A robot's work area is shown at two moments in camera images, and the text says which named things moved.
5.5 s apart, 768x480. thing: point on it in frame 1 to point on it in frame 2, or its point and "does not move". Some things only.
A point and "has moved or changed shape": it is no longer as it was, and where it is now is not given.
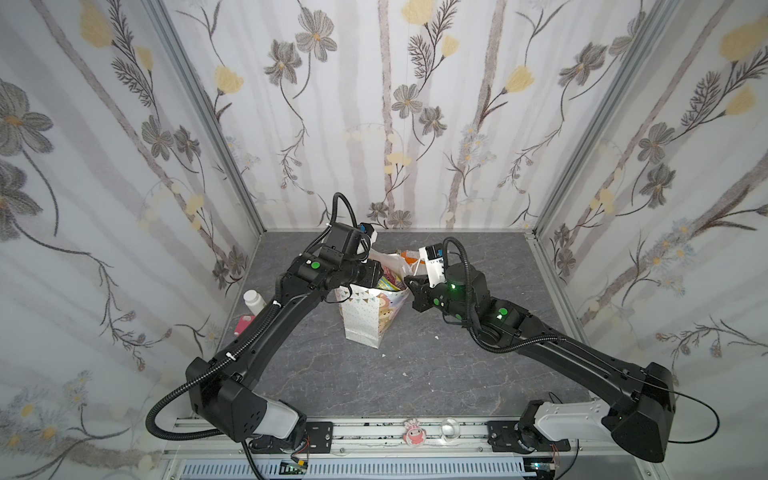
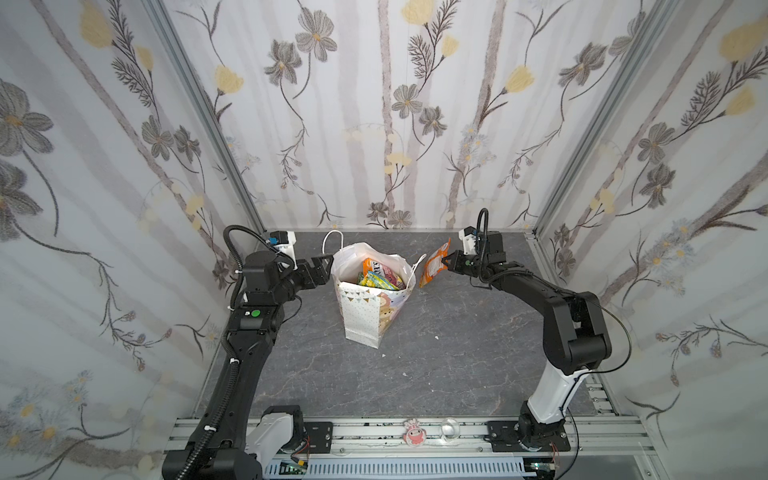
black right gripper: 420,291 to 462,262
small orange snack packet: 411,260 has moved or changed shape
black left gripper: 373,270 to 319,279
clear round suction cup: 450,429 does not move
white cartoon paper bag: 368,312 does not move
